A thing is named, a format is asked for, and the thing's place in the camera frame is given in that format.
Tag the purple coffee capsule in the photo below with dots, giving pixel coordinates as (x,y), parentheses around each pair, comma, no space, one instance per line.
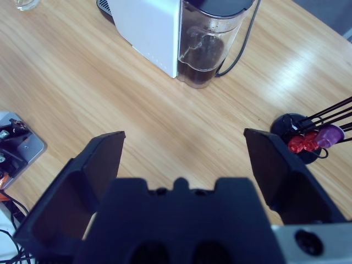
(330,135)

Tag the grey camera mount plate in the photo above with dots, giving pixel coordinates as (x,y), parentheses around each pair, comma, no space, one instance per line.
(30,143)

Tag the red coffee capsule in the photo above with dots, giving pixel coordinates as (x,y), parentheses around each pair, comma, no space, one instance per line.
(310,141)
(295,145)

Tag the black capsule holder with rods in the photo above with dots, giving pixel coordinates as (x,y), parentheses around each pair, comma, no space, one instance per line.
(283,123)

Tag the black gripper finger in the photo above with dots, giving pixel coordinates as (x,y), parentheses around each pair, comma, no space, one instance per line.
(280,170)
(55,198)

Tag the clear drinking glass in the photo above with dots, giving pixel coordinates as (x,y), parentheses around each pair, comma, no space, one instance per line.
(27,4)

